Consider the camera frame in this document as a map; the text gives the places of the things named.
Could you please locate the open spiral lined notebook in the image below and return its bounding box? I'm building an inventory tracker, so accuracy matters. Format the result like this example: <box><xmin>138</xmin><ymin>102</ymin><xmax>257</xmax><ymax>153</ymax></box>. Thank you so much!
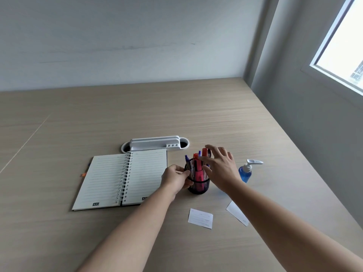
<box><xmin>72</xmin><ymin>148</ymin><xmax>168</xmax><ymax>211</ymax></box>

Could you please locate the person's left hand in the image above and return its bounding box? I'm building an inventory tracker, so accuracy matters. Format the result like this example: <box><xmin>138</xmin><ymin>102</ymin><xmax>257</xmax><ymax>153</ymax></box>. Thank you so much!
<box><xmin>160</xmin><ymin>164</ymin><xmax>194</xmax><ymax>196</ymax></box>

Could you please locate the blue sanitizer pump bottle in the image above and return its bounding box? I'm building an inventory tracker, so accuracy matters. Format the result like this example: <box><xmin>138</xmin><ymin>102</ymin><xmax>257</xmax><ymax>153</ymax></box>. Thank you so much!
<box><xmin>238</xmin><ymin>159</ymin><xmax>264</xmax><ymax>184</ymax></box>

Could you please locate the orange and blue pen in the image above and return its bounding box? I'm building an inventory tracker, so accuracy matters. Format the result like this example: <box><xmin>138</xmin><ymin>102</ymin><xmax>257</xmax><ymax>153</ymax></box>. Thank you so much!
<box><xmin>80</xmin><ymin>161</ymin><xmax>92</xmax><ymax>179</ymax></box>

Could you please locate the white oval cable grommet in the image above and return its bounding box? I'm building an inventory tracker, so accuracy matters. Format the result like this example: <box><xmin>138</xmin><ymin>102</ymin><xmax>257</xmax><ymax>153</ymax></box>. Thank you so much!
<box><xmin>121</xmin><ymin>137</ymin><xmax>189</xmax><ymax>154</ymax></box>

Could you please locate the window with white frame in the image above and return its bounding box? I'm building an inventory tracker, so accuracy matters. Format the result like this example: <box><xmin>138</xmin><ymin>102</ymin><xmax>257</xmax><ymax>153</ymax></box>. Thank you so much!
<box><xmin>309</xmin><ymin>0</ymin><xmax>363</xmax><ymax>97</ymax></box>

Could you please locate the white plastic desk organizer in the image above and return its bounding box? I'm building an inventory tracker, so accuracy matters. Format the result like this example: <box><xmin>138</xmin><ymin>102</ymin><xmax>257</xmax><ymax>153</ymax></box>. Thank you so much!
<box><xmin>129</xmin><ymin>135</ymin><xmax>182</xmax><ymax>152</ymax></box>

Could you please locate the person's left forearm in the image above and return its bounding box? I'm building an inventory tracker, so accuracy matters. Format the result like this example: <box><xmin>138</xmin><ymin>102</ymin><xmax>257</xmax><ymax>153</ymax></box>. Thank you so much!
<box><xmin>76</xmin><ymin>185</ymin><xmax>177</xmax><ymax>272</ymax></box>

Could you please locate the person's right forearm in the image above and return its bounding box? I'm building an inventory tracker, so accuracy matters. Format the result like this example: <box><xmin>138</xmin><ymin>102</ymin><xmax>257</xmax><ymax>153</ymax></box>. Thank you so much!
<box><xmin>225</xmin><ymin>178</ymin><xmax>363</xmax><ymax>272</ymax></box>

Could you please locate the person's right hand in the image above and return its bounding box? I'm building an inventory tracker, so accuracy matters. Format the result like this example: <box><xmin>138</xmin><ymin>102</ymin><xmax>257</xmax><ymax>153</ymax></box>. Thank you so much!
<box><xmin>198</xmin><ymin>144</ymin><xmax>242</xmax><ymax>193</ymax></box>

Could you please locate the white lined paper card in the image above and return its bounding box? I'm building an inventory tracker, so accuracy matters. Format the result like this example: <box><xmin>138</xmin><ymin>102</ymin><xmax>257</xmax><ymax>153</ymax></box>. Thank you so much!
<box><xmin>187</xmin><ymin>208</ymin><xmax>214</xmax><ymax>230</ymax></box>
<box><xmin>226</xmin><ymin>200</ymin><xmax>250</xmax><ymax>227</ymax></box>

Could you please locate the black mesh pen cup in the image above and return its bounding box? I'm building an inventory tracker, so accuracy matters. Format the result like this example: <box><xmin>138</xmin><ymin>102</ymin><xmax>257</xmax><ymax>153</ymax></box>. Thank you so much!
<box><xmin>184</xmin><ymin>159</ymin><xmax>211</xmax><ymax>195</ymax></box>

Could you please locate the short red marker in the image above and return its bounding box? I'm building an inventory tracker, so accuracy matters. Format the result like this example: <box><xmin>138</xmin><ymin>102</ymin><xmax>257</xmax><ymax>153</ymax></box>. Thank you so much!
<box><xmin>193</xmin><ymin>153</ymin><xmax>203</xmax><ymax>180</ymax></box>

